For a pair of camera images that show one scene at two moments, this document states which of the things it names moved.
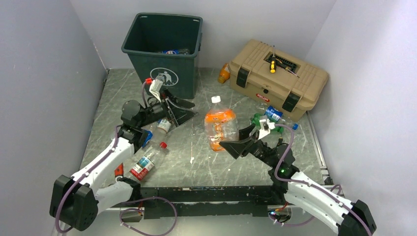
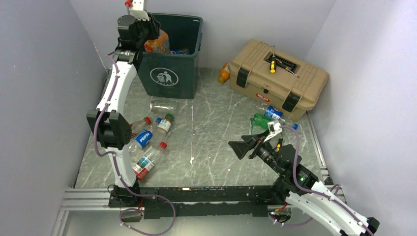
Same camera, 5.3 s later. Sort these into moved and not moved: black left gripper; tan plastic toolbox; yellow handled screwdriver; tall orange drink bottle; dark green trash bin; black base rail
Moved: black left gripper; tall orange drink bottle
Not moved: yellow handled screwdriver; tan plastic toolbox; black base rail; dark green trash bin
